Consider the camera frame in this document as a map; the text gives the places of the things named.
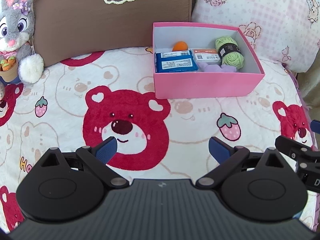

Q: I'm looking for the purple plush toy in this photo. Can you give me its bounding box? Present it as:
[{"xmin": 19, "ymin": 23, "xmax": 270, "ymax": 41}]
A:
[{"xmin": 197, "ymin": 62, "xmax": 237, "ymax": 73}]

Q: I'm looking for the clear dental floss box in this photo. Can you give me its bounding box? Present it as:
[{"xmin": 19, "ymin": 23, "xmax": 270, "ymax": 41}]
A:
[{"xmin": 191, "ymin": 49, "xmax": 221, "ymax": 65}]

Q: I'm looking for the green yarn ball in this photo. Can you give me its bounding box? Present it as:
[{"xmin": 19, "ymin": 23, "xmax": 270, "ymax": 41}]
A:
[{"xmin": 215, "ymin": 36, "xmax": 245, "ymax": 70}]

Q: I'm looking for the blue wet wipes pack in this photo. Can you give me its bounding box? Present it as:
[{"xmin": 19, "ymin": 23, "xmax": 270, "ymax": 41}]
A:
[{"xmin": 155, "ymin": 50, "xmax": 198, "ymax": 73}]

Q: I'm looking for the orange makeup sponge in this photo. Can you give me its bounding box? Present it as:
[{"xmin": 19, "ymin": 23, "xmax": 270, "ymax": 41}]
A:
[{"xmin": 172, "ymin": 41, "xmax": 189, "ymax": 51}]

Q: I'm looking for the beige satin curtain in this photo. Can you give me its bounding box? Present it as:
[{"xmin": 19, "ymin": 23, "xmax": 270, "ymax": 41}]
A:
[{"xmin": 298, "ymin": 51, "xmax": 320, "ymax": 108}]

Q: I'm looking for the bear print blanket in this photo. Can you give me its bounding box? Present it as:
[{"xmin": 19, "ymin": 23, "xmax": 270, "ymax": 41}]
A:
[{"xmin": 1, "ymin": 48, "xmax": 316, "ymax": 232}]

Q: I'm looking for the pink checked pillow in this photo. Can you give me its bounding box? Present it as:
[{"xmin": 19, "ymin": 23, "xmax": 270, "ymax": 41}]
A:
[{"xmin": 192, "ymin": 0, "xmax": 319, "ymax": 73}]

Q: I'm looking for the grey bunny plush toy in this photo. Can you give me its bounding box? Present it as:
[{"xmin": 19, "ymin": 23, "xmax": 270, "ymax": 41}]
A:
[{"xmin": 1, "ymin": 0, "xmax": 44, "ymax": 84}]

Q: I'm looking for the pink cardboard box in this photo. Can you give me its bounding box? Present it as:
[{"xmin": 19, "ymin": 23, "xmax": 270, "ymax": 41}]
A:
[{"xmin": 153, "ymin": 22, "xmax": 265, "ymax": 99}]

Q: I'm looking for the brown embroidered pillow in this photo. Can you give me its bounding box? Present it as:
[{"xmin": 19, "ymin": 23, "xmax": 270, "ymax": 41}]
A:
[{"xmin": 33, "ymin": 0, "xmax": 193, "ymax": 66}]

